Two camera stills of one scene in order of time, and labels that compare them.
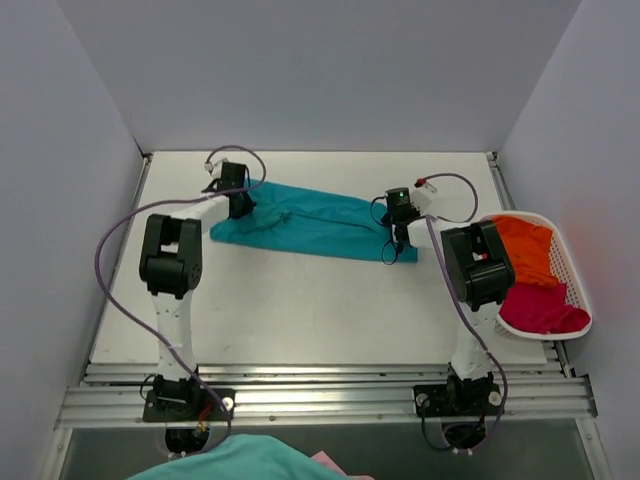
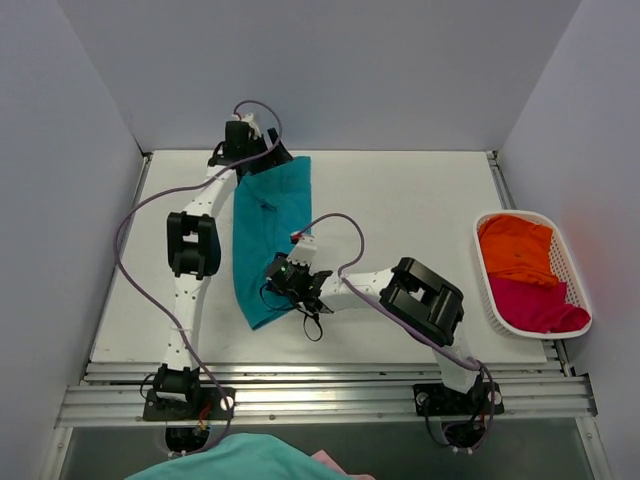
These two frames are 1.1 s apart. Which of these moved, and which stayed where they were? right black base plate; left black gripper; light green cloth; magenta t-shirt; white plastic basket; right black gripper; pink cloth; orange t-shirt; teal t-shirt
Moved: teal t-shirt; left black gripper; right black gripper
Stayed: right black base plate; pink cloth; magenta t-shirt; white plastic basket; light green cloth; orange t-shirt
